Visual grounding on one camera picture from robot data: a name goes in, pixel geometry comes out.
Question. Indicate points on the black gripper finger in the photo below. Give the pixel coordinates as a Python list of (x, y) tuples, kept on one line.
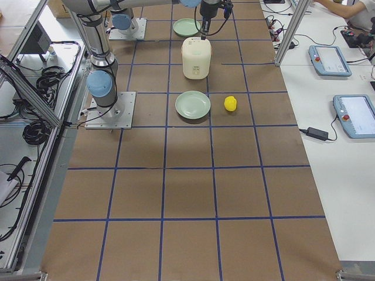
[(206, 25)]

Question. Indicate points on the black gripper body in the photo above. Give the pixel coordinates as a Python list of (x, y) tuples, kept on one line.
[(208, 8)]

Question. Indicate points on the cream rice cooker orange handle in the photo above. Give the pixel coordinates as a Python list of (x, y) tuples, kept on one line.
[(196, 57)]

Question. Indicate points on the green plate near arm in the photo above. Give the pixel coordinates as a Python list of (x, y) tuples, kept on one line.
[(192, 104), (186, 27)]

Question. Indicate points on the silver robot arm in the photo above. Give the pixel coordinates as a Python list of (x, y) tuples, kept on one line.
[(124, 21), (90, 17)]

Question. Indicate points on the yellow toy fruit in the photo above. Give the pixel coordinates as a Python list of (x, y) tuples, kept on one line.
[(230, 103)]

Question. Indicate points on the far blue teach pendant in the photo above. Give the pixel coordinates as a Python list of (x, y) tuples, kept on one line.
[(329, 61)]

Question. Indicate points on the blue teach pendant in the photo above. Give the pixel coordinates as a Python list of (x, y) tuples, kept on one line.
[(329, 61), (356, 115)]

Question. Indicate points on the person in white shirt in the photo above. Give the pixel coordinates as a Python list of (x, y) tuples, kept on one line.
[(359, 14)]

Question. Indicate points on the black power adapter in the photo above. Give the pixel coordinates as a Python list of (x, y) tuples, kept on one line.
[(317, 134)]

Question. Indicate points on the near blue teach pendant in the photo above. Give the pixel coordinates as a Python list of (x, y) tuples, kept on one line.
[(356, 115)]

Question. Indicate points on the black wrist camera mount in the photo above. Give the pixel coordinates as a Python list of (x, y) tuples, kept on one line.
[(227, 6)]

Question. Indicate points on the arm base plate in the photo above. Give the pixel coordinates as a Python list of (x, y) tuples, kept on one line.
[(115, 35), (119, 116)]

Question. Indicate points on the aluminium frame post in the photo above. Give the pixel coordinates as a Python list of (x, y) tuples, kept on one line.
[(291, 30)]

